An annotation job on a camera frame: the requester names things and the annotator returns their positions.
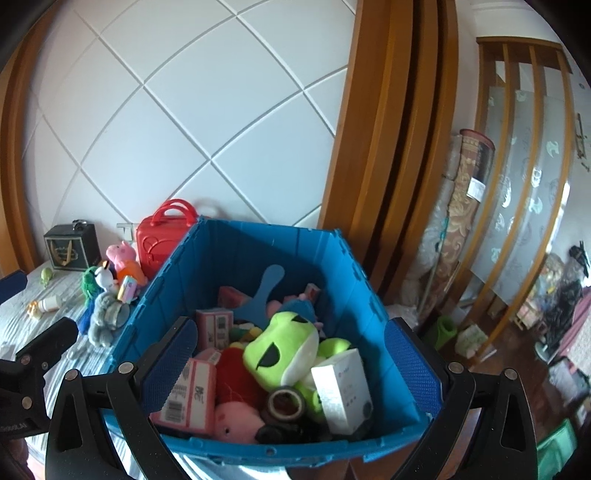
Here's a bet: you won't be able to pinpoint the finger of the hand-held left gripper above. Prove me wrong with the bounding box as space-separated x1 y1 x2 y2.
0 270 29 305
15 318 80 376

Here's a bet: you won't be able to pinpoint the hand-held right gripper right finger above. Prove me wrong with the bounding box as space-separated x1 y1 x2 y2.
382 316 541 480

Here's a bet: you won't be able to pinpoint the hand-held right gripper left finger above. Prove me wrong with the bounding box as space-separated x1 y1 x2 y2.
44 316 200 480

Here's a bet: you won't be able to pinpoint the white carton box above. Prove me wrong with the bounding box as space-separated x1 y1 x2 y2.
311 348 374 435

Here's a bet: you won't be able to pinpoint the lime green frog plush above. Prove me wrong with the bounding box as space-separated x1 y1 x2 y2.
243 311 352 423

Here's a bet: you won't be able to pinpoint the blue plastic crate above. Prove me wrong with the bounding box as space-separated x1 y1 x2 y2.
102 217 444 467

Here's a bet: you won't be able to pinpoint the grey patterned desktop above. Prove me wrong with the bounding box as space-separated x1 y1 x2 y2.
0 264 352 480

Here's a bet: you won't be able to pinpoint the pink printed box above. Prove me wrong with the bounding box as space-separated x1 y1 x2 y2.
150 357 218 432

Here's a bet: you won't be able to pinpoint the green soft object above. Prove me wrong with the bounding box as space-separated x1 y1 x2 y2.
431 315 458 349

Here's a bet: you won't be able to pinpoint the grey plush toy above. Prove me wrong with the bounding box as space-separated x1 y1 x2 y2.
81 291 132 348

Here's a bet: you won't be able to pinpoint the white green tissue pack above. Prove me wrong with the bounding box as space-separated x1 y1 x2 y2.
455 324 488 357

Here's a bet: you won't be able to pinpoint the red plush toy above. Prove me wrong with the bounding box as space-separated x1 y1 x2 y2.
216 347 269 409

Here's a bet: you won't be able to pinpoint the dark green plush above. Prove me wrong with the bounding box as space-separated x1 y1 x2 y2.
82 267 105 308

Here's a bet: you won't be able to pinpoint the black gift box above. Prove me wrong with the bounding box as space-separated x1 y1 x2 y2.
44 220 101 271

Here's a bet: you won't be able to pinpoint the brown yellow plush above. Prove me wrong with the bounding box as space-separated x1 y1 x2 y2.
228 323 263 354

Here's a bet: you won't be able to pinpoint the white plush toy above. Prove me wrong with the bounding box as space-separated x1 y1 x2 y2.
95 261 116 289

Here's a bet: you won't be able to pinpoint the pastel tissue pack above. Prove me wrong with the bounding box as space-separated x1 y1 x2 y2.
116 276 139 303

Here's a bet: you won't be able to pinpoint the pink plush toy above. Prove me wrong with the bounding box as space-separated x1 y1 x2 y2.
215 401 266 445

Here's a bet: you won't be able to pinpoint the black tape roll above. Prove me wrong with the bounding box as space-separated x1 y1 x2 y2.
265 387 306 422

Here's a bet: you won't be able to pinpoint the blue paddle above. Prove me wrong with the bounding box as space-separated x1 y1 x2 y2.
235 264 284 330

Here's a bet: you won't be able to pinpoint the plastic wrapped roll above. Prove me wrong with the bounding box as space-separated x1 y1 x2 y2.
399 173 458 319

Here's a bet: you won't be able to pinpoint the pink pig plush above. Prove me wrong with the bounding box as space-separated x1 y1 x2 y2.
106 240 148 284

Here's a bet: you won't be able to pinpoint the red toy suitcase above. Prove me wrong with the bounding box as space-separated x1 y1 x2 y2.
135 198 199 280

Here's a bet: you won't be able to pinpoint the pink and blue plush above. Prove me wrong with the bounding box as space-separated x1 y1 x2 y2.
268 293 324 324

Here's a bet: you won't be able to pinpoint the rolled patterned carpet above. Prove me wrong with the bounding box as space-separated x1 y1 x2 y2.
434 129 496 324

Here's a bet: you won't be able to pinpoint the dark hanging clothes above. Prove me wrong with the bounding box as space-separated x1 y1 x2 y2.
547 244 591 333

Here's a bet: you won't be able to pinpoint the green plastic bag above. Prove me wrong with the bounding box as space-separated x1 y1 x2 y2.
536 418 580 480

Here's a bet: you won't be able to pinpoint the pink patterned cloth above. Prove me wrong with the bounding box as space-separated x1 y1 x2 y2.
567 295 591 384

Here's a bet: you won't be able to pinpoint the frosted glass partition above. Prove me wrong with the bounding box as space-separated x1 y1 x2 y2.
462 37 578 315

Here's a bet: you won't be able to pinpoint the wooden wall trim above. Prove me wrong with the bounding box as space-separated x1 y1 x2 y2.
0 9 65 278

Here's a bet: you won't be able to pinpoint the wooden door frame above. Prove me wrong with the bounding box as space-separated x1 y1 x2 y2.
318 0 462 319

